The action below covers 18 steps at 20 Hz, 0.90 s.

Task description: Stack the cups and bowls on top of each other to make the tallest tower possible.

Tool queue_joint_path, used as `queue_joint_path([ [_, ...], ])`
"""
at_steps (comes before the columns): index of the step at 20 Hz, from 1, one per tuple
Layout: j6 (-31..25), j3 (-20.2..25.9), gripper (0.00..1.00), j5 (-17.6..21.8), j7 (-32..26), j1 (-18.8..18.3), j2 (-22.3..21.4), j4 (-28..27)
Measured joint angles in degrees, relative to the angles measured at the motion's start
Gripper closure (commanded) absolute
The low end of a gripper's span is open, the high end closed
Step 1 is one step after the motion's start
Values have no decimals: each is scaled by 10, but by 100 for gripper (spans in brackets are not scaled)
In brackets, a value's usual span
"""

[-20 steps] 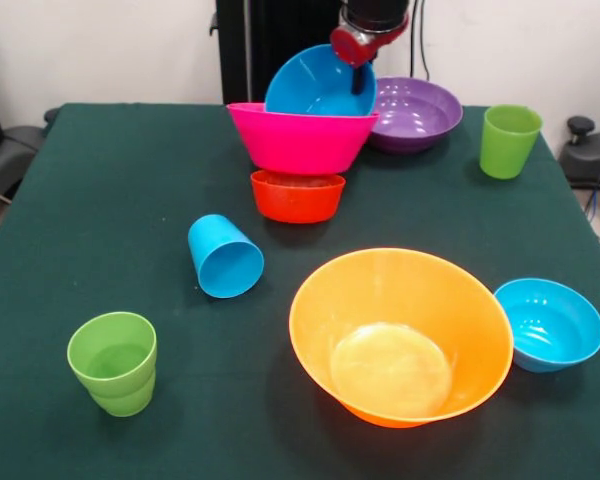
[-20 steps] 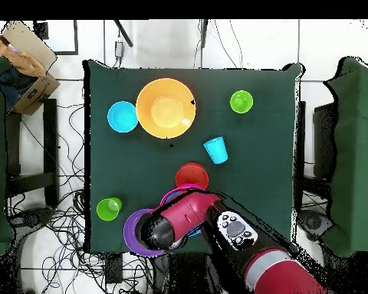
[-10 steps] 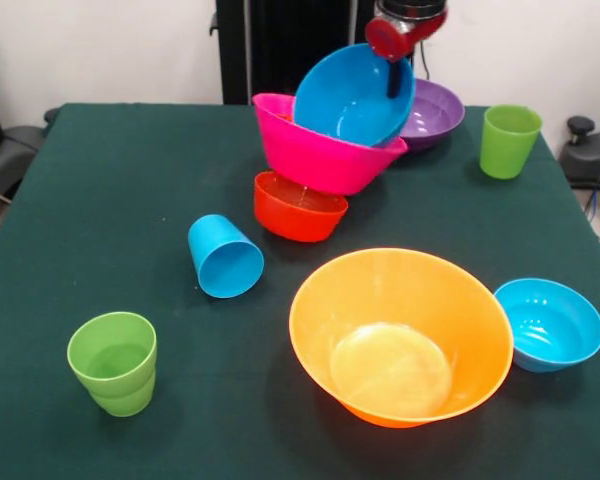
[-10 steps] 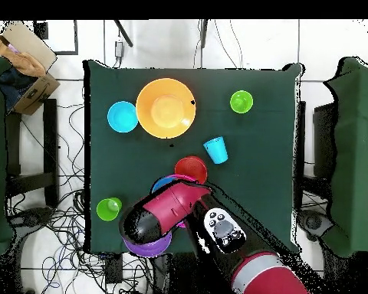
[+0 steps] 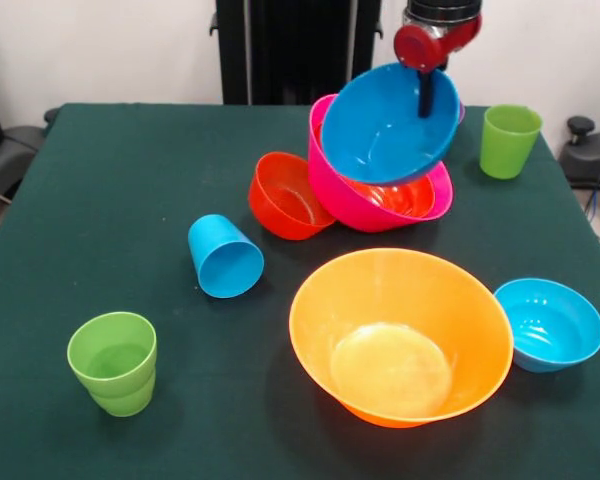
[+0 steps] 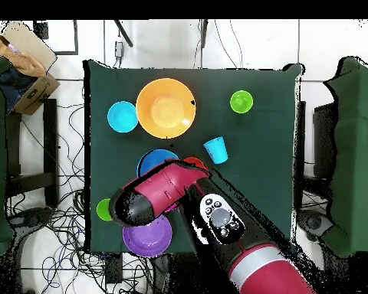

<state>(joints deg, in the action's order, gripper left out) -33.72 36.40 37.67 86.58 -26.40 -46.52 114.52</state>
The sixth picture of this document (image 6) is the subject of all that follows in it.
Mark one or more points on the dark green table cloth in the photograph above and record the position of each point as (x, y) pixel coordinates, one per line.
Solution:
(257, 153)

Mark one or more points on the small light blue bowl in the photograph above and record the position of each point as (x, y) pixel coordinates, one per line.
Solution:
(122, 117)

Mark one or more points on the cardboard box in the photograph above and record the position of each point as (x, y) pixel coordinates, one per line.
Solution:
(33, 92)

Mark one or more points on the grey power adapter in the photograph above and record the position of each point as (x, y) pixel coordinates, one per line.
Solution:
(119, 49)

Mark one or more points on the brown cloth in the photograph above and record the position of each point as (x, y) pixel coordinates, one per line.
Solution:
(24, 61)

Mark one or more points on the black tripod leg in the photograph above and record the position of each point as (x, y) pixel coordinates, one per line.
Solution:
(204, 33)
(124, 33)

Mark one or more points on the blue cup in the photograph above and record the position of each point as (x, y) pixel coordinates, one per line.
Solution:
(216, 150)

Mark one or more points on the large pink bowl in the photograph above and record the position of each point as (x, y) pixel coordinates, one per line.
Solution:
(171, 209)

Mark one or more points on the black square frame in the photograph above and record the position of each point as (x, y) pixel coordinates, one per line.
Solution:
(76, 39)

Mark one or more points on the medium blue bowl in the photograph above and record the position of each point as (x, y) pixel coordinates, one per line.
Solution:
(153, 159)

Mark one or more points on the small red bowl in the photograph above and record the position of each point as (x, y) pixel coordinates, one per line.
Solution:
(196, 163)

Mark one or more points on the green cup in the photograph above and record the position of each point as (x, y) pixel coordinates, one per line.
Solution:
(102, 209)
(241, 102)

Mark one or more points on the large orange bowl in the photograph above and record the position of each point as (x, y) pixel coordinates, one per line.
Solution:
(165, 108)

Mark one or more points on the black stool frame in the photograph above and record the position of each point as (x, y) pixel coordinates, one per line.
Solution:
(50, 137)

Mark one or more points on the purple bowl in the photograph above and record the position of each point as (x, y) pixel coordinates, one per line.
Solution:
(147, 239)

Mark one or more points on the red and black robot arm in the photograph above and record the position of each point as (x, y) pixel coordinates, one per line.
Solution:
(171, 183)

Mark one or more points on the black side furniture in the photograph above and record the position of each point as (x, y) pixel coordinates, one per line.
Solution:
(325, 137)

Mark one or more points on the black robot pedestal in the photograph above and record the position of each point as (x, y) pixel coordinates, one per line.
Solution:
(162, 275)

